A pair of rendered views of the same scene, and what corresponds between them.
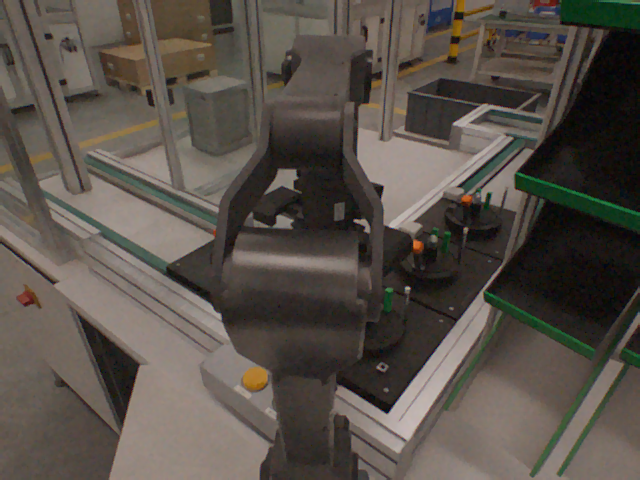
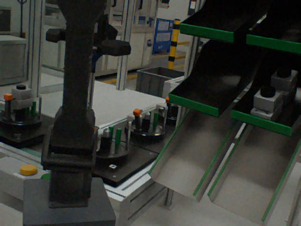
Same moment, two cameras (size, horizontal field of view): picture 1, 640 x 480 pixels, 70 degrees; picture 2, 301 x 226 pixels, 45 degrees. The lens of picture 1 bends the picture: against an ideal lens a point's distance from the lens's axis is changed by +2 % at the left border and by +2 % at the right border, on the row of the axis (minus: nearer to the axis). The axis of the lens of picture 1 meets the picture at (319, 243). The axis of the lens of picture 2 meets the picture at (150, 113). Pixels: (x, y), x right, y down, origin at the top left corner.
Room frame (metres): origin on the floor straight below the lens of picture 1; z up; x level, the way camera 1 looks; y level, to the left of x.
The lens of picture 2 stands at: (-0.37, 0.01, 1.40)
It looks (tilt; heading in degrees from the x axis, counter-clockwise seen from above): 17 degrees down; 347
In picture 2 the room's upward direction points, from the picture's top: 8 degrees clockwise
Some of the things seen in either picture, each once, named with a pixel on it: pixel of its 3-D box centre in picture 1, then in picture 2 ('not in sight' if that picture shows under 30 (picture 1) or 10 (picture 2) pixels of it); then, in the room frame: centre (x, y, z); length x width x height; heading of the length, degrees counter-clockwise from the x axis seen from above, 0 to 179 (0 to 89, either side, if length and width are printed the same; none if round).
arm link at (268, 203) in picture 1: (328, 203); (89, 28); (0.43, -0.01, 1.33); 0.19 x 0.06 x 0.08; 52
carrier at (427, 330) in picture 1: (369, 310); (106, 140); (0.61, -0.09, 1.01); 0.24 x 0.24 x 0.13; 52
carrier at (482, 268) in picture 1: (430, 250); (146, 121); (0.80, -0.24, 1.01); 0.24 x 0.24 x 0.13; 52
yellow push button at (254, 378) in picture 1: (255, 379); (27, 170); (0.50, 0.11, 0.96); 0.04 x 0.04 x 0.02
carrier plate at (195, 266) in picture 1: (242, 263); (19, 125); (0.82, 0.17, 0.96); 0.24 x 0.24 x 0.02; 52
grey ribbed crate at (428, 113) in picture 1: (469, 112); (177, 88); (2.61, -0.87, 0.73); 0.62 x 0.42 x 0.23; 52
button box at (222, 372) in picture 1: (256, 391); (27, 182); (0.50, 0.11, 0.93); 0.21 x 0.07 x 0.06; 52
